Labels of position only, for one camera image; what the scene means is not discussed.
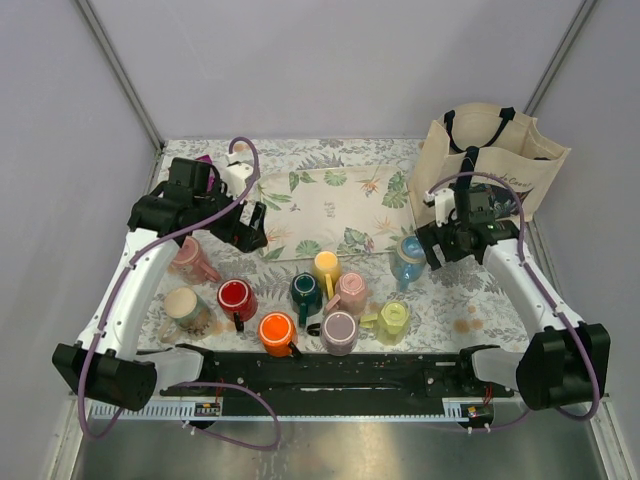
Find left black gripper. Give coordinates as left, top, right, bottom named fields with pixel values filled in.
left=194, top=177, right=268, bottom=252

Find blue floral mug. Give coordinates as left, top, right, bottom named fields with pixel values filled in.
left=390, top=234, right=427, bottom=291

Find light green mug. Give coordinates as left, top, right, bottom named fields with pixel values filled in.
left=359, top=301, right=410, bottom=346

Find pink faceted mug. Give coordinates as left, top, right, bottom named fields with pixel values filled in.
left=324, top=272, right=369, bottom=318

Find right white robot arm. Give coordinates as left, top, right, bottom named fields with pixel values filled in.
left=415, top=188, right=610, bottom=410

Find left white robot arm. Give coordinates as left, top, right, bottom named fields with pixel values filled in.
left=52, top=174, right=267, bottom=411

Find red mug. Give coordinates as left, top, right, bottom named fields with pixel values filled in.
left=216, top=278, right=258, bottom=332

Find pink patterned mug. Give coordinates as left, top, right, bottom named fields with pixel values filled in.
left=169, top=236, right=221, bottom=285

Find yellow mug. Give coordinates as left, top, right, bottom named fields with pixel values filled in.
left=312, top=251, right=341, bottom=300

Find dark green mug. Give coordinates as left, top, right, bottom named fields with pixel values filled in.
left=290, top=272, right=322, bottom=329

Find orange mug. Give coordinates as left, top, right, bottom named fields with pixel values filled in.
left=258, top=311, right=302, bottom=359

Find cream floral mug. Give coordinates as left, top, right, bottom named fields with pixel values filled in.
left=157, top=287, right=217, bottom=343

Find mauve purple mug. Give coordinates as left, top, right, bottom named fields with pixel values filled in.
left=320, top=311, right=359, bottom=356

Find purple snack box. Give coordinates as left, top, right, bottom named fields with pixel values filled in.
left=195, top=153, right=221, bottom=194

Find leaf print tray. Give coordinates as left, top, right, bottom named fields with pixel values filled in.
left=255, top=165, right=414, bottom=261

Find floral tablecloth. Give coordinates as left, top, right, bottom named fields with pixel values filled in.
left=137, top=137, right=561, bottom=357

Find beige canvas tote bag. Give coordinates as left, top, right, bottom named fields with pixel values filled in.
left=408, top=103, right=570, bottom=226

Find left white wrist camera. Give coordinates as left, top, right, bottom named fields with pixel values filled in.
left=219, top=152, right=253, bottom=197

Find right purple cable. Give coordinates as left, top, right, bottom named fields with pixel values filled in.
left=424, top=171, right=601, bottom=435

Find purple cable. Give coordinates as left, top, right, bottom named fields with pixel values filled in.
left=77, top=135, right=282, bottom=452
left=424, top=171, right=601, bottom=435

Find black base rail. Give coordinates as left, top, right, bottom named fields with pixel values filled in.
left=163, top=352, right=512, bottom=406

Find white cable duct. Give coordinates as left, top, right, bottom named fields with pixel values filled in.
left=120, top=396, right=494, bottom=425

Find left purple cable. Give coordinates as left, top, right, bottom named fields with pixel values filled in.
left=77, top=135, right=282, bottom=452

